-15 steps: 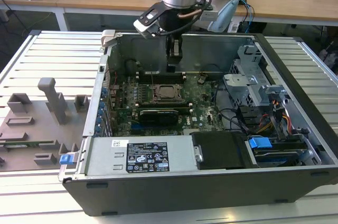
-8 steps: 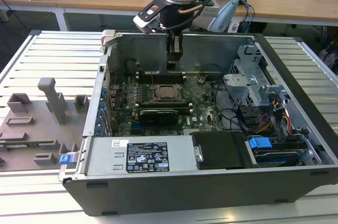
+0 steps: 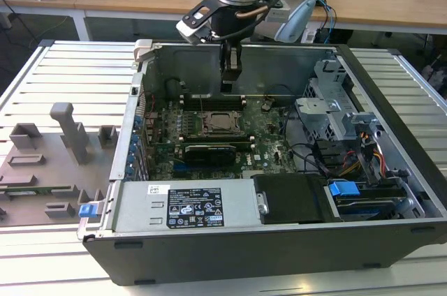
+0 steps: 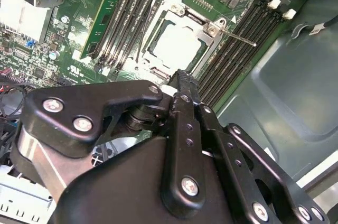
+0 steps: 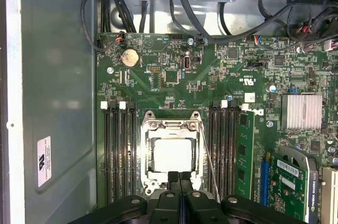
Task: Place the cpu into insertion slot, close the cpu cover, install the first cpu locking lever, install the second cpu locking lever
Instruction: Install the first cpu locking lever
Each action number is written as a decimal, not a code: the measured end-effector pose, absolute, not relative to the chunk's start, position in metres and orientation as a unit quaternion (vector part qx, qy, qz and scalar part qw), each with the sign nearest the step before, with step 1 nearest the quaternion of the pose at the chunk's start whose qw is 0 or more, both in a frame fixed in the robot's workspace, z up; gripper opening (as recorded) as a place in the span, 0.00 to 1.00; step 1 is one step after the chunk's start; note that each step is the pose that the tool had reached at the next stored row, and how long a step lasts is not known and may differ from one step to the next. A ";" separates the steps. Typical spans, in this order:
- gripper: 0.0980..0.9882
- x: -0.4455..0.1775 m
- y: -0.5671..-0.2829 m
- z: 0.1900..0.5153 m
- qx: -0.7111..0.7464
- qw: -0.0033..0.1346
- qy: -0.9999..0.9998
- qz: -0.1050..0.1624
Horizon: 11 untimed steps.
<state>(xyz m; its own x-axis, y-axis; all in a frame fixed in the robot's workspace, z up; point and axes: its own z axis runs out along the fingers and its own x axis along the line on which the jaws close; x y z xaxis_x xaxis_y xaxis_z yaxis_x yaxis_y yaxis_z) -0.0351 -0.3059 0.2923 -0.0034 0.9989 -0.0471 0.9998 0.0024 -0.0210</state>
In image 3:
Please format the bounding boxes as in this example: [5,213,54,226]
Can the metal drive cage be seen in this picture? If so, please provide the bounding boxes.
[295,60,353,142]

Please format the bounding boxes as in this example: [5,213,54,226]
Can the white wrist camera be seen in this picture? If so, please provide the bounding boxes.
[175,1,214,45]

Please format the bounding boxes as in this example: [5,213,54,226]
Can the blue cable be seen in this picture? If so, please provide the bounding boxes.
[314,0,338,45]

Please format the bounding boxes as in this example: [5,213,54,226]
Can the red yellow wire bundle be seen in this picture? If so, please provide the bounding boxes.
[344,147,387,178]

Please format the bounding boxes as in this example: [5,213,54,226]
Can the black graphics card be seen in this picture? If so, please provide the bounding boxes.
[183,144,238,168]

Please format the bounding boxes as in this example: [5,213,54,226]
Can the dark grey PC case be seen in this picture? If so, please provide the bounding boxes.
[77,39,447,286]

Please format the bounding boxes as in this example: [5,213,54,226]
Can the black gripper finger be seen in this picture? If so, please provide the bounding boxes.
[219,40,242,94]

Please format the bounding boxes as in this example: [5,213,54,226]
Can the CPU socket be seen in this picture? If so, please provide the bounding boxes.
[184,110,245,137]

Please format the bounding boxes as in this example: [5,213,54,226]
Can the grey parts rack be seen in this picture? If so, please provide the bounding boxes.
[0,102,119,228]

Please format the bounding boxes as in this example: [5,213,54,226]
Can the blue disk carrier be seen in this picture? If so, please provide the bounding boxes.
[328,179,360,198]

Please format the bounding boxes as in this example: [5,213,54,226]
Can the silver CPU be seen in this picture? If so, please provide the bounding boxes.
[209,114,236,131]

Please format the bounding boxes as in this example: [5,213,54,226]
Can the green RAM stick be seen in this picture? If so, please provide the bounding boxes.
[6,186,74,195]

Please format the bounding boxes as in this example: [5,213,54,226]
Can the light grey case latch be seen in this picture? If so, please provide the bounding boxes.
[134,39,154,63]

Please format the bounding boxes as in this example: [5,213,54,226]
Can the pale blue teach pendant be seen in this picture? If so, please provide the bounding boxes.
[274,0,317,42]

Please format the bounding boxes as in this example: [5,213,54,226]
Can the metal socket cover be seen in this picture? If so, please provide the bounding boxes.
[201,110,244,135]

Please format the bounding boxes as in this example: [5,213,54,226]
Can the grey power supply unit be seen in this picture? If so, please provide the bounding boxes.
[111,179,263,234]

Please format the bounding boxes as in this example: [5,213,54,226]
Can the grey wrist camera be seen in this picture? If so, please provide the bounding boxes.
[267,1,291,23]

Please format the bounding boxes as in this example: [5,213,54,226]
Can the green motherboard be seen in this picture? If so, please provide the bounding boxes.
[142,98,298,182]

